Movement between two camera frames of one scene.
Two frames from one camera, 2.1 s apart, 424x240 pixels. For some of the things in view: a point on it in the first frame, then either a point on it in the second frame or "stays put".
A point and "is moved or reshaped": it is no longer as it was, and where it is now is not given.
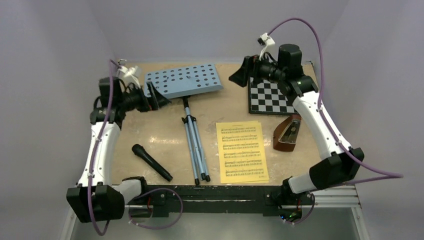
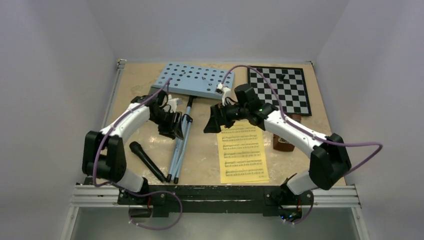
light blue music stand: (183, 82) is moved or reshaped
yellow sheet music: (241, 153) stays put
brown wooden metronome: (285, 135) stays put
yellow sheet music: (240, 137) stays put
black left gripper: (157, 100) to (173, 129)
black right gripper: (240, 77) to (218, 117)
